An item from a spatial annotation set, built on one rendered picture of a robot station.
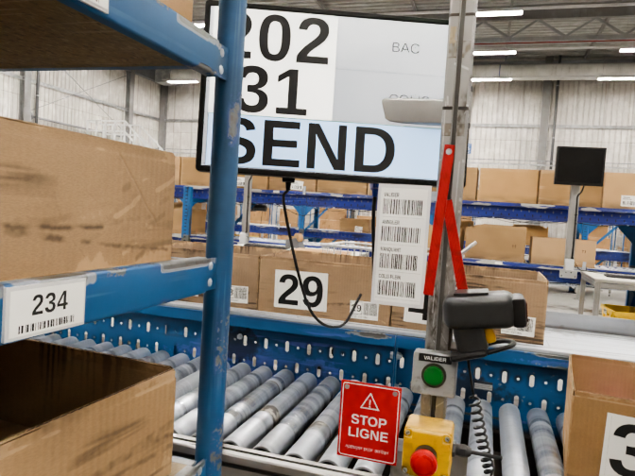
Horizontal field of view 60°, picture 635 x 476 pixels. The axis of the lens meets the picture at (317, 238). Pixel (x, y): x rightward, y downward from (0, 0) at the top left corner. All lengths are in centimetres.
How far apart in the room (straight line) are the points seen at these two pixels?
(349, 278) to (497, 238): 430
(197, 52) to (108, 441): 33
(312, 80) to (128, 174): 59
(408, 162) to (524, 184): 506
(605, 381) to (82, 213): 114
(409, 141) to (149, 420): 68
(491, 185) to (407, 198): 514
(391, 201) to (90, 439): 60
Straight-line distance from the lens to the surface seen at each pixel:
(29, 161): 40
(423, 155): 102
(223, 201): 55
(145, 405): 52
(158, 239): 52
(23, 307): 35
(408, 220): 90
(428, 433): 89
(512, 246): 577
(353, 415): 97
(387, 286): 92
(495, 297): 85
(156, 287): 46
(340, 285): 156
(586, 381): 135
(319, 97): 101
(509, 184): 604
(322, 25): 105
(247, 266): 165
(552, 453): 125
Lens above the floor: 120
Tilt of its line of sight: 3 degrees down
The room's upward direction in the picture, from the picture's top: 4 degrees clockwise
